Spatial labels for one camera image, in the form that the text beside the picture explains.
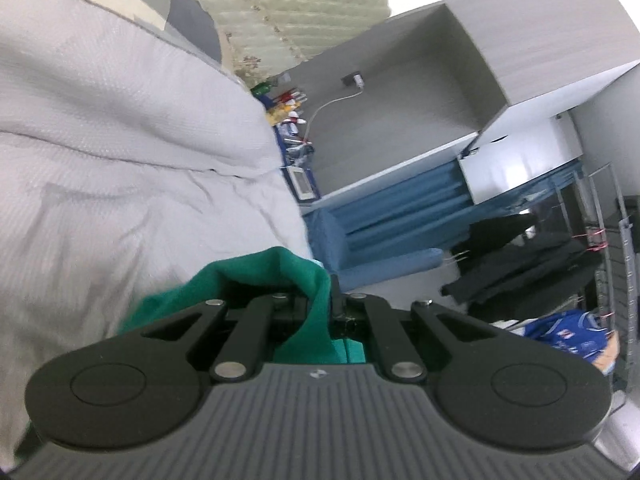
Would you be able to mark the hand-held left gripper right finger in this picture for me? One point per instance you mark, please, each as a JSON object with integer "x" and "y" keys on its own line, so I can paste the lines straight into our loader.
{"x": 345, "y": 317}

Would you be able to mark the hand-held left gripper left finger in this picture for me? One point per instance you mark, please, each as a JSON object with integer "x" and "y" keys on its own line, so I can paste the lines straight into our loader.
{"x": 287, "y": 310}

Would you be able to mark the green pants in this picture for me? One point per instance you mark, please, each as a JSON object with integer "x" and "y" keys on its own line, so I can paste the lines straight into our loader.
{"x": 280, "y": 265}

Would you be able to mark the metal clothes rack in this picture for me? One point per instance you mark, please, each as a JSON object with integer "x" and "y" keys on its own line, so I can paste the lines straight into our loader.
{"x": 627, "y": 270}

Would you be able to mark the blue curtain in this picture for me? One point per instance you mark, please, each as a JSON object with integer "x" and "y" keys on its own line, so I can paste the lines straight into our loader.
{"x": 400, "y": 205}

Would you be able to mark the white flat box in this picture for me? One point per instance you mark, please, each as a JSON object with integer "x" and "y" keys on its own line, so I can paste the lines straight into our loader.
{"x": 300, "y": 183}

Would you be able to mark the black hanging jacket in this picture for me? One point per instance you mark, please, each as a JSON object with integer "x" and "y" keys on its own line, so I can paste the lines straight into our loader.
{"x": 525, "y": 265}

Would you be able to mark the yellow bottle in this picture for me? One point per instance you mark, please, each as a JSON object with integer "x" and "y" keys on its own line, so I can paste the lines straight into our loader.
{"x": 277, "y": 115}

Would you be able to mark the group of small cosmetic bottles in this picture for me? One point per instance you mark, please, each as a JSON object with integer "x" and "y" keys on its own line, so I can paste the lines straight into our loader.
{"x": 290, "y": 97}

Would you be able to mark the blue and white jersey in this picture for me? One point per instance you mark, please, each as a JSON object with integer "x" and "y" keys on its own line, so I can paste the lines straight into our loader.
{"x": 565, "y": 332}

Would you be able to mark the grey blanket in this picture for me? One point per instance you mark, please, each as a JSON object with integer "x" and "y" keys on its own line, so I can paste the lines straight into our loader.
{"x": 125, "y": 160}

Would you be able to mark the grey wardrobe cabinet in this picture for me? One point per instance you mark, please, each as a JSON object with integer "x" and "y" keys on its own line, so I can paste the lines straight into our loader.
{"x": 450, "y": 85}

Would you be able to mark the cream quilted headboard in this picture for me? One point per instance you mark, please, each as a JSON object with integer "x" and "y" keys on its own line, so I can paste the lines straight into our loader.
{"x": 300, "y": 5}

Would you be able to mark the grey pillow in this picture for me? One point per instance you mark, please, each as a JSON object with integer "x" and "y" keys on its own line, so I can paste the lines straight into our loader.
{"x": 190, "y": 20}

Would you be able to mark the white wall charger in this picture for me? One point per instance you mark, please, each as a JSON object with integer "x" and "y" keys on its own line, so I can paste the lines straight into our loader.
{"x": 357, "y": 80}

